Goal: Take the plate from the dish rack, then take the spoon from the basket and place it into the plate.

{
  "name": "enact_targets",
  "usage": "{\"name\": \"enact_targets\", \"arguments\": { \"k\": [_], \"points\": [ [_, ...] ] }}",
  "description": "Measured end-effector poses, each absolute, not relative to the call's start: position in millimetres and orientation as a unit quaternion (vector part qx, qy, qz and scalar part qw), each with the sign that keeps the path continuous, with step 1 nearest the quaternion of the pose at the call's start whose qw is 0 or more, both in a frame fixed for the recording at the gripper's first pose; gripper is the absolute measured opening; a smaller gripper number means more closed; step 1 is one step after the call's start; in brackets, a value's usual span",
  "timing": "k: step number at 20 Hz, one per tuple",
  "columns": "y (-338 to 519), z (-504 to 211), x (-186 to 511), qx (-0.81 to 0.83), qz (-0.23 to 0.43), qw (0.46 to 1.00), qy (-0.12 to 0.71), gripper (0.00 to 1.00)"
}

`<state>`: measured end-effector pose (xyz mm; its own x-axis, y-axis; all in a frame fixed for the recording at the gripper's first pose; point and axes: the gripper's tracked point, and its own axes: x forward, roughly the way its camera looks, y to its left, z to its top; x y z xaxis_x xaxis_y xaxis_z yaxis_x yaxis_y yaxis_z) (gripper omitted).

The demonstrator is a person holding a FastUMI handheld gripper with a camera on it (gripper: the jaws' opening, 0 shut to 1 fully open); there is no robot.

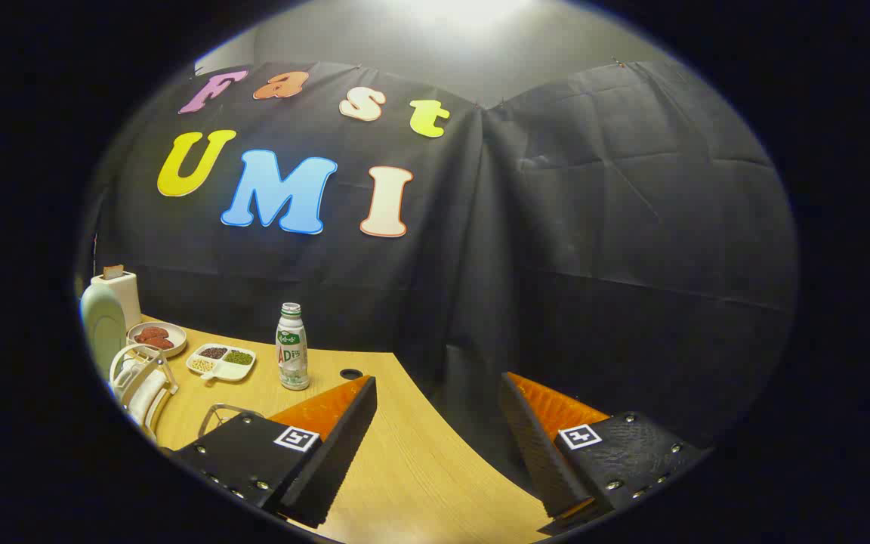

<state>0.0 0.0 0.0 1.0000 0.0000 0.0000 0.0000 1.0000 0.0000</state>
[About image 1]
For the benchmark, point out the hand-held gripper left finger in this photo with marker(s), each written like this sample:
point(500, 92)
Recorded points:
point(337, 446)

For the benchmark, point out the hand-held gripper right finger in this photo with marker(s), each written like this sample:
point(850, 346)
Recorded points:
point(537, 446)

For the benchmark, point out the pale green plate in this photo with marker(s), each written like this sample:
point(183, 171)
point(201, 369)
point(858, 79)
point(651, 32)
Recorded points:
point(103, 325)

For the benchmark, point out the white divided bean dish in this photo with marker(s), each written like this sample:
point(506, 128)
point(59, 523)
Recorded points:
point(222, 363)

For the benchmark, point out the beige round plate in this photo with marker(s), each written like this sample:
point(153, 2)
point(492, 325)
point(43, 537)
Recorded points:
point(177, 334)

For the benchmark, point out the white green-label drink bottle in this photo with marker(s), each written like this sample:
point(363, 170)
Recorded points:
point(292, 355)

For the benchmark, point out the black backdrop cloth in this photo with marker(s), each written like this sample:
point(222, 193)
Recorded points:
point(571, 249)

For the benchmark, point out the brown meat patty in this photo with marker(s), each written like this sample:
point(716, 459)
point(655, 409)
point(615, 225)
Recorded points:
point(149, 332)
point(161, 343)

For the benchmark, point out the white toaster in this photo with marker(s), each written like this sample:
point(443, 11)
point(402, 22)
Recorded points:
point(127, 296)

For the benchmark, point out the brown bread slice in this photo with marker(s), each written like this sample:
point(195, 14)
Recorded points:
point(112, 270)

